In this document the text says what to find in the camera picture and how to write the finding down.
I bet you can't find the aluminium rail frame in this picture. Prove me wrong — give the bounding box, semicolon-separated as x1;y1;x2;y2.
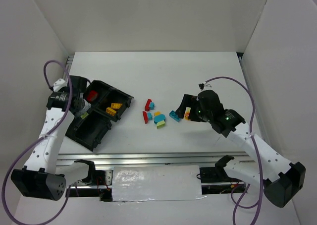
49;52;276;202

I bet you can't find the small teal lego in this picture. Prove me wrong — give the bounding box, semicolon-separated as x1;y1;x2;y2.
147;112;153;120
149;102;155;110

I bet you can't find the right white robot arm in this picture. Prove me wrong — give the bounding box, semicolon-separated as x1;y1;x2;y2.
176;90;306;208

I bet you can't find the black four-compartment tray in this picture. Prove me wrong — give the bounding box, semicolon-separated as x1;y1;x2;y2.
65;80;134;151

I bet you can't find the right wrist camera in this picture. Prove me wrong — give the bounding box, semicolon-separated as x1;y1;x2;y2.
199;82;206;90

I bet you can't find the blue flat lego brick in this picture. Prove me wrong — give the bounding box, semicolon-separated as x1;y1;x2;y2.
169;111;181;122

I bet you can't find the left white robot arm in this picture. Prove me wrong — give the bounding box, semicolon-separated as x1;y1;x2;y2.
10;76;96;201

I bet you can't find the red arch lego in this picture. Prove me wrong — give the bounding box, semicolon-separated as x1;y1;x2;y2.
144;99;153;112

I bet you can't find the red lego with flower print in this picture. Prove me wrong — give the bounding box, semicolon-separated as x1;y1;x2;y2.
87;90;99;103

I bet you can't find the orange-yellow lego brick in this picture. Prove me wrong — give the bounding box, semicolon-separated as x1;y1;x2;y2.
106;107;116;116

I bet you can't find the light green slope lego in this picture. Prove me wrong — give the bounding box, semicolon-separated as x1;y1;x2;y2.
156;120;165;129

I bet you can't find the small teal lego upper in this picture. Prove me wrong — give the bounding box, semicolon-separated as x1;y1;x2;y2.
149;102;155;110

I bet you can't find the red curved lego lower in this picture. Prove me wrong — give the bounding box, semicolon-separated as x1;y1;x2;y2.
142;111;149;124

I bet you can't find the orange flower lego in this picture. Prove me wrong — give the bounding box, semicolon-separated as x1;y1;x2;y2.
184;107;191;121

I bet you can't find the small teal lego lower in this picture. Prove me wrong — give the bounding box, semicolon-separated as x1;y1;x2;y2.
147;112;153;120

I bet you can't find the teal rounded lego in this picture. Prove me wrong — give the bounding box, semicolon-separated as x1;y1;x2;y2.
154;114;166;124

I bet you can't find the yellow lego brick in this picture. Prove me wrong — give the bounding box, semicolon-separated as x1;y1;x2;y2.
110;103;123;110

